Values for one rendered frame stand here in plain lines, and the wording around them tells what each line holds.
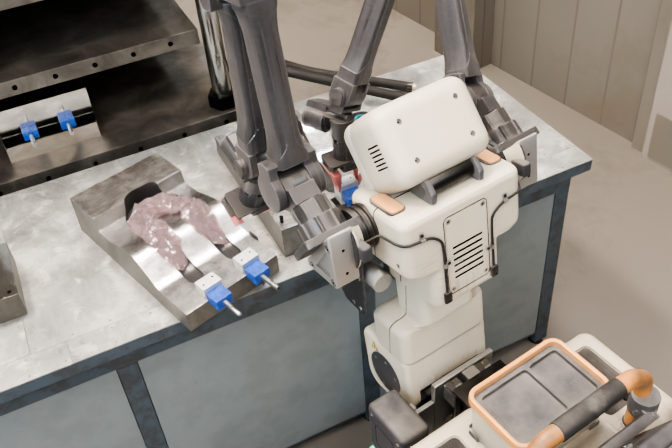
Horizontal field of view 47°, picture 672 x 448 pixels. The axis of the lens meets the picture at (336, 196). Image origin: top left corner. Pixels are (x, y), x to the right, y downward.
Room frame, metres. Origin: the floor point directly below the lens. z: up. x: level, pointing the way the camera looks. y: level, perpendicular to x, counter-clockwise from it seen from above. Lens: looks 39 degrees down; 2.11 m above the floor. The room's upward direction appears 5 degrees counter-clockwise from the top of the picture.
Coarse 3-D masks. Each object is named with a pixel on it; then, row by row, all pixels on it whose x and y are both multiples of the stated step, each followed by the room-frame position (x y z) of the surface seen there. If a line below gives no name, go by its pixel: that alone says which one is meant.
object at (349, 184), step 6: (342, 180) 1.48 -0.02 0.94; (348, 180) 1.48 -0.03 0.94; (354, 180) 1.48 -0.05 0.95; (342, 186) 1.46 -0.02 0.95; (348, 186) 1.46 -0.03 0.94; (354, 186) 1.47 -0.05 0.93; (336, 192) 1.47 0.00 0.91; (342, 192) 1.45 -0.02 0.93; (348, 192) 1.45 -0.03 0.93; (336, 198) 1.48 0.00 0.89; (342, 198) 1.45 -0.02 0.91; (348, 198) 1.42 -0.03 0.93; (342, 204) 1.45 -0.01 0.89; (348, 204) 1.42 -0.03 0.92
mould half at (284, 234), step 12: (300, 120) 1.77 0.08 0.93; (228, 132) 1.86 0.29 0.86; (312, 132) 1.73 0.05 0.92; (324, 132) 1.73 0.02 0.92; (216, 144) 1.84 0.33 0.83; (312, 144) 1.70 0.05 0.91; (324, 144) 1.70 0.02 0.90; (228, 168) 1.76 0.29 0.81; (240, 180) 1.65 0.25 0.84; (324, 192) 1.51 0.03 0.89; (264, 216) 1.49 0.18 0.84; (276, 216) 1.43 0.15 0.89; (288, 216) 1.43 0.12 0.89; (276, 228) 1.41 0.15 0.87; (288, 228) 1.39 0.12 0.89; (276, 240) 1.43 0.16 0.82; (288, 240) 1.39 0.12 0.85; (300, 240) 1.40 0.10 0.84; (288, 252) 1.38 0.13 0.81
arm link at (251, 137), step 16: (208, 0) 1.18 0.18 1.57; (224, 16) 1.20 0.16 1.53; (224, 32) 1.22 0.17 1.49; (240, 32) 1.20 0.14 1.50; (240, 48) 1.20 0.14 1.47; (240, 64) 1.20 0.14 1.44; (240, 80) 1.20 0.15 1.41; (240, 96) 1.21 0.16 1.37; (256, 96) 1.20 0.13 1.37; (240, 112) 1.21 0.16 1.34; (256, 112) 1.20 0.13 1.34; (240, 128) 1.22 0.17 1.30; (256, 128) 1.20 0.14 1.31; (240, 144) 1.22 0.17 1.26; (256, 144) 1.20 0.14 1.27; (256, 160) 1.19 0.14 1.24
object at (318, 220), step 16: (304, 208) 1.04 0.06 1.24; (320, 208) 1.04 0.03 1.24; (336, 208) 1.05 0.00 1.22; (304, 224) 1.02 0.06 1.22; (320, 224) 1.01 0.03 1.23; (336, 224) 1.01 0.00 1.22; (352, 224) 1.02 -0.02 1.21; (304, 240) 1.01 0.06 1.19; (320, 240) 0.98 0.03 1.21; (304, 256) 1.00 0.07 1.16
